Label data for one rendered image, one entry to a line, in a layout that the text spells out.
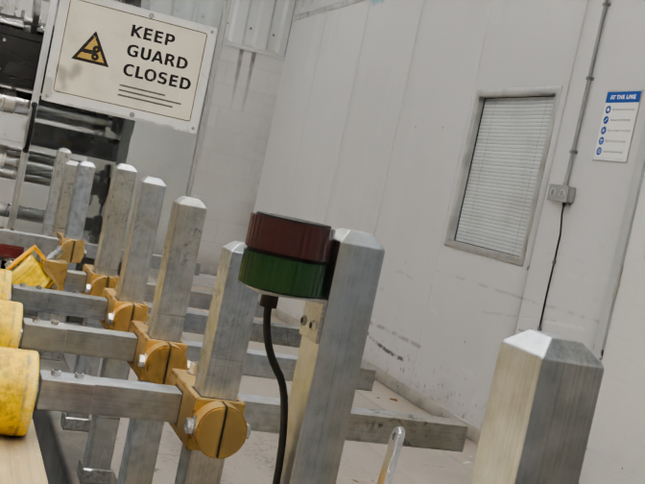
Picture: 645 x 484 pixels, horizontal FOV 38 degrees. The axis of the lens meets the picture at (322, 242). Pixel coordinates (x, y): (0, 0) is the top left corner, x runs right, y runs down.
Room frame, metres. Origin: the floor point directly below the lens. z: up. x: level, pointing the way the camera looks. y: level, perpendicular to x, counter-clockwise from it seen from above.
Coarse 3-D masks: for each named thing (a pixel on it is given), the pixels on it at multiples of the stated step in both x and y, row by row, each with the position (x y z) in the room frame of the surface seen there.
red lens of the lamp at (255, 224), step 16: (256, 224) 0.63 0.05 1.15; (272, 224) 0.62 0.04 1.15; (288, 224) 0.62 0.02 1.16; (256, 240) 0.63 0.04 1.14; (272, 240) 0.62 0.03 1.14; (288, 240) 0.62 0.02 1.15; (304, 240) 0.62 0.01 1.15; (320, 240) 0.63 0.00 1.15; (304, 256) 0.62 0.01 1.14; (320, 256) 0.63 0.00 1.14
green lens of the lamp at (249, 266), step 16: (256, 256) 0.63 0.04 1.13; (272, 256) 0.62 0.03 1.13; (240, 272) 0.64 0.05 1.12; (256, 272) 0.63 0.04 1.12; (272, 272) 0.62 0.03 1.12; (288, 272) 0.62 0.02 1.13; (304, 272) 0.63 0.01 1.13; (320, 272) 0.63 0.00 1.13; (272, 288) 0.62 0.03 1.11; (288, 288) 0.62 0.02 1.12; (304, 288) 0.63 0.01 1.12; (320, 288) 0.64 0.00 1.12
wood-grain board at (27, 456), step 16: (32, 432) 0.89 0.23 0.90; (0, 448) 0.82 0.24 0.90; (16, 448) 0.83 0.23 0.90; (32, 448) 0.84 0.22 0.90; (0, 464) 0.79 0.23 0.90; (16, 464) 0.80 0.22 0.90; (32, 464) 0.80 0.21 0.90; (0, 480) 0.75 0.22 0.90; (16, 480) 0.76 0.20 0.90; (32, 480) 0.76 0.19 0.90
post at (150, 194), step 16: (144, 192) 1.34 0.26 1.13; (160, 192) 1.35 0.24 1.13; (144, 208) 1.35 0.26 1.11; (160, 208) 1.35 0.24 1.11; (144, 224) 1.35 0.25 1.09; (128, 240) 1.36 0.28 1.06; (144, 240) 1.35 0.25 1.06; (128, 256) 1.34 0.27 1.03; (144, 256) 1.35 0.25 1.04; (128, 272) 1.34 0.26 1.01; (144, 272) 1.35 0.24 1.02; (128, 288) 1.35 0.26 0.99; (144, 288) 1.35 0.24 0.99; (112, 368) 1.35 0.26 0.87; (128, 368) 1.35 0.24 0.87; (96, 416) 1.34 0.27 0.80; (96, 432) 1.34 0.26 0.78; (112, 432) 1.35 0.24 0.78; (96, 448) 1.35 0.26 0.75; (112, 448) 1.35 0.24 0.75; (96, 464) 1.35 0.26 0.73
